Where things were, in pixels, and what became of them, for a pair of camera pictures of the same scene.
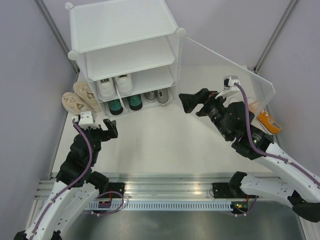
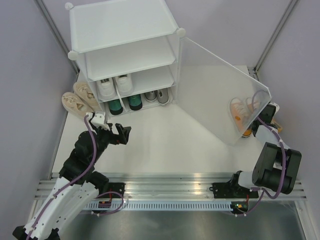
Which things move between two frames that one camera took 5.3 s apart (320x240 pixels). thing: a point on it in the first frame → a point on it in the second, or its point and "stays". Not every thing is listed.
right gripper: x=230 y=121 → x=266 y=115
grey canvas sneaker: x=162 y=96 stays
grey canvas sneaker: x=151 y=97 stays
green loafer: x=135 y=102 stays
